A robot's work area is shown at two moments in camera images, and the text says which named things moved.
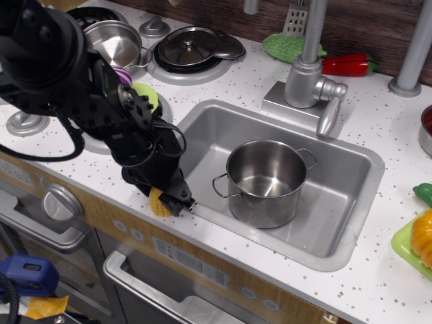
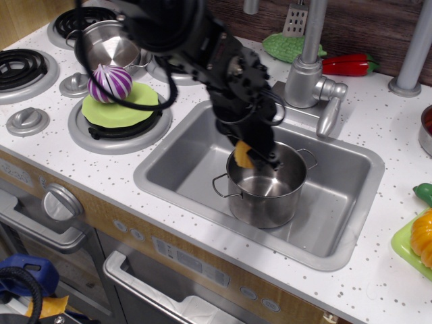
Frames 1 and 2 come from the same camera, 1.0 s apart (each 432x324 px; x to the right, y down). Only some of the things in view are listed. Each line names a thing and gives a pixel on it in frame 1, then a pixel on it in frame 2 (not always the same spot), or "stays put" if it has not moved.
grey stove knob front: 23,125 stays put
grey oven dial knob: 60,203 stays put
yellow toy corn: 158,206 → 241,156
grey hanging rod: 251,7 stays put
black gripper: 151,153 → 249,115
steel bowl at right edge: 425,131 stays put
